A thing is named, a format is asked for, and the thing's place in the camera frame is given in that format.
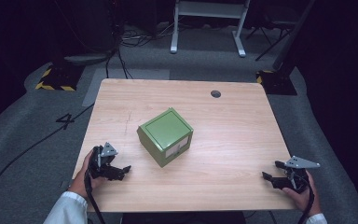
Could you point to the green cube box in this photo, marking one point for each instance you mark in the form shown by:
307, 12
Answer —
166, 130

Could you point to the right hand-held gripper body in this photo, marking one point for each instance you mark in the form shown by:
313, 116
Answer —
298, 182

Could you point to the white metal desk frame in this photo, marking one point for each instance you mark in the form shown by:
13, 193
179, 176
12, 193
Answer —
209, 9

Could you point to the black tripod legs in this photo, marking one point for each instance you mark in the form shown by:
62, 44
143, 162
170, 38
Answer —
272, 43

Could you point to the person's left hand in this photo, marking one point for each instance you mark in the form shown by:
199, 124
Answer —
80, 180

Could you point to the grey table grommet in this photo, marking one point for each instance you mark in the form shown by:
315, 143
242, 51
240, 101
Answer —
215, 94

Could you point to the grey slanted metal pole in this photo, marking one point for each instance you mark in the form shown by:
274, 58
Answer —
293, 34

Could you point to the person's right hand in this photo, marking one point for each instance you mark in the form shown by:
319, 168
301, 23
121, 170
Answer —
307, 200

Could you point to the black yellow striped stand base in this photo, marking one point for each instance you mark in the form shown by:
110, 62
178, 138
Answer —
276, 82
60, 77

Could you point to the grey round stand base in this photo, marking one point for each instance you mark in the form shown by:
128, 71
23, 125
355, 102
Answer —
85, 58

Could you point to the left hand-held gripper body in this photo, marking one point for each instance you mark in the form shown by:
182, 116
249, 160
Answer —
101, 161

